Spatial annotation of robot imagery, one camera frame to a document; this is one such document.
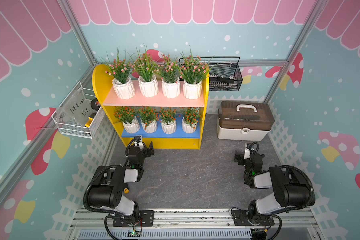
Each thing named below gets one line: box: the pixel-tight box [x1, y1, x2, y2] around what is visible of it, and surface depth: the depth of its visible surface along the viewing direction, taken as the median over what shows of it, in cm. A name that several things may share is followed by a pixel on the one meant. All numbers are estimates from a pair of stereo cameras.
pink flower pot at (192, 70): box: [177, 45, 214, 100], surface depth 68 cm
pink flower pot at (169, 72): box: [157, 54, 181, 98], surface depth 69 cm
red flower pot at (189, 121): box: [180, 107, 202, 134], surface depth 85 cm
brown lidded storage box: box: [217, 100, 275, 141], surface depth 96 cm
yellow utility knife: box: [84, 116, 93, 128], surface depth 64 cm
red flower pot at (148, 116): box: [136, 106, 160, 134], surface depth 84 cm
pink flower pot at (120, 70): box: [101, 47, 136, 100], surface depth 68 cm
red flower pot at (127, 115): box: [113, 105, 141, 134], surface depth 85 cm
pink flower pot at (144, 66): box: [133, 44, 159, 98], surface depth 69 cm
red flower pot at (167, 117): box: [158, 107, 177, 135], surface depth 88 cm
